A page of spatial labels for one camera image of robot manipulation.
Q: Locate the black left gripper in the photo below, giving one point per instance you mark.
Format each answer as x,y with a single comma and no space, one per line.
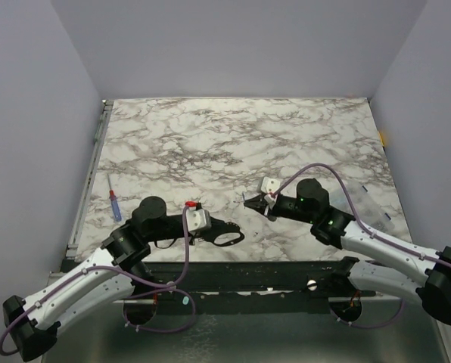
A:
216,224

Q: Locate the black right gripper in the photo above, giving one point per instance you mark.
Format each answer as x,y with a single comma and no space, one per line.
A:
269,208

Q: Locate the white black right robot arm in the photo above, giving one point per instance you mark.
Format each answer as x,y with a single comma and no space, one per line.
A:
393,266

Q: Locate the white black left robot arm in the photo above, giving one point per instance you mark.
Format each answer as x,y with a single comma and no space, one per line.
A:
115,270

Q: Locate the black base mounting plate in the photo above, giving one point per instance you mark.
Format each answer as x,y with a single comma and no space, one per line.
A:
231,288

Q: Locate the clear plastic storage box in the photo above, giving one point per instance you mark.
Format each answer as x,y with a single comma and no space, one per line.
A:
368,210

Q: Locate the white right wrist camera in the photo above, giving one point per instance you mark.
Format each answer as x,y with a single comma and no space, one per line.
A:
268,187

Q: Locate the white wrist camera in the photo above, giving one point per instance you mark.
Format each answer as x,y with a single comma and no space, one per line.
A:
268,187
197,220

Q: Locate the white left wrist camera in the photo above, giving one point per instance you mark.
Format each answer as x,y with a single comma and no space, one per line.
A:
197,220

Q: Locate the blue red handled screwdriver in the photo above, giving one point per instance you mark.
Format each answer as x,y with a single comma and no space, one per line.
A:
113,202

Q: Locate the left side metal rail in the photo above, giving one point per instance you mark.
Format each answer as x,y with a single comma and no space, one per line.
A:
98,142

